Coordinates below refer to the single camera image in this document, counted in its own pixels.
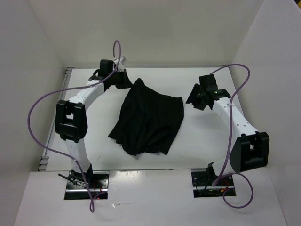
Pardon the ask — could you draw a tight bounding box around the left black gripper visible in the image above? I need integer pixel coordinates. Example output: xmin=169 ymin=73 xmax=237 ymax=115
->
xmin=109 ymin=69 xmax=134 ymax=89

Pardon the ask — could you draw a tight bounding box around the black skirt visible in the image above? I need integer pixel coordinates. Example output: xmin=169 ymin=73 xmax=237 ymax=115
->
xmin=108 ymin=79 xmax=184 ymax=156

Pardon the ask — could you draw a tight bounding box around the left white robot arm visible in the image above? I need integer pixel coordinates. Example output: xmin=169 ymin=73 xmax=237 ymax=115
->
xmin=55 ymin=57 xmax=132 ymax=188

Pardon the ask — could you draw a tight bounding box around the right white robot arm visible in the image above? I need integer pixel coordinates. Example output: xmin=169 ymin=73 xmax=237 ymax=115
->
xmin=186 ymin=74 xmax=269 ymax=185

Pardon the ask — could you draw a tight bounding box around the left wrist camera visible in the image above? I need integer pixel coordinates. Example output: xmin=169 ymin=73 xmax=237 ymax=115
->
xmin=113 ymin=56 xmax=126 ymax=72

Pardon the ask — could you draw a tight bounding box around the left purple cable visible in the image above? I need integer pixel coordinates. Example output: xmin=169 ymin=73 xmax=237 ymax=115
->
xmin=27 ymin=40 xmax=123 ymax=213

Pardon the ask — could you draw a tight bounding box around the purple cable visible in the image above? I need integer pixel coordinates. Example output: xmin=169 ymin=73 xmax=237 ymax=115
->
xmin=27 ymin=40 xmax=123 ymax=213
xmin=210 ymin=64 xmax=254 ymax=209

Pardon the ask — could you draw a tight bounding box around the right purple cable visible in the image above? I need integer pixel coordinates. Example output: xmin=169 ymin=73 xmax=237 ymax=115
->
xmin=210 ymin=64 xmax=254 ymax=209

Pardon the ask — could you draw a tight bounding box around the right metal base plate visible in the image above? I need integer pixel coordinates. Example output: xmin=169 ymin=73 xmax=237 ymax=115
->
xmin=191 ymin=169 xmax=236 ymax=198

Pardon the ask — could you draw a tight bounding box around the metal base plate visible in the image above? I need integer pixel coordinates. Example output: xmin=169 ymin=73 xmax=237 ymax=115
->
xmin=64 ymin=171 xmax=109 ymax=200
xmin=191 ymin=169 xmax=236 ymax=198

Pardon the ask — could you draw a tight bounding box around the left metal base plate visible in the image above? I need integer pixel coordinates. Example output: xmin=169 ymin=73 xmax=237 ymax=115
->
xmin=64 ymin=171 xmax=109 ymax=200

